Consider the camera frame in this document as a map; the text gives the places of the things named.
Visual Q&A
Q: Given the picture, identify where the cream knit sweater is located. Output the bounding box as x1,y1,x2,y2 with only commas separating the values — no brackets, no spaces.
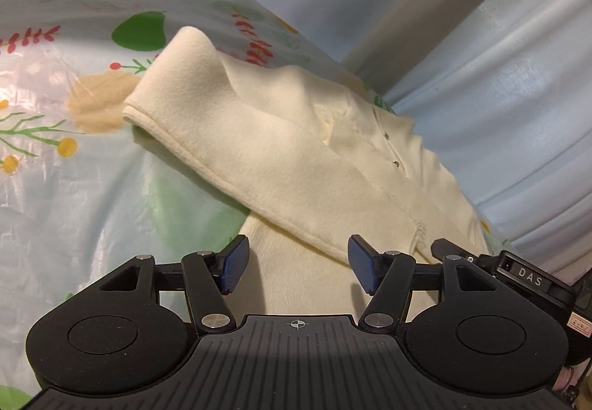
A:
122,27,488,316

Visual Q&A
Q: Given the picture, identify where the floral plastic bed cover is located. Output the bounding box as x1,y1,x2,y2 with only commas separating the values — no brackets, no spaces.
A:
1,0,387,409

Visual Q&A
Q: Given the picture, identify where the white sheer curtain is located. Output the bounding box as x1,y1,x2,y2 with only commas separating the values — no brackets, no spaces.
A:
258,0,591,278

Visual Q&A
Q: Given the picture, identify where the beige curtain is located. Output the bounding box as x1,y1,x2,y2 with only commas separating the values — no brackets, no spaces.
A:
343,0,485,92

